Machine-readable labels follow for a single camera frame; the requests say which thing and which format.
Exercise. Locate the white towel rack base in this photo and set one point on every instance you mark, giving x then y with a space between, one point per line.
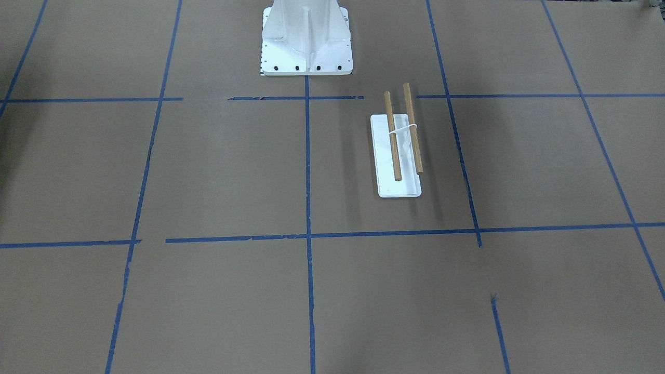
410 186

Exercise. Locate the wooden rack rod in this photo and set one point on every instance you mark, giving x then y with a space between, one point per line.
396 161
413 128

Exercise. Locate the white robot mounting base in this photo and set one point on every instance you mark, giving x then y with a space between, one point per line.
302 38

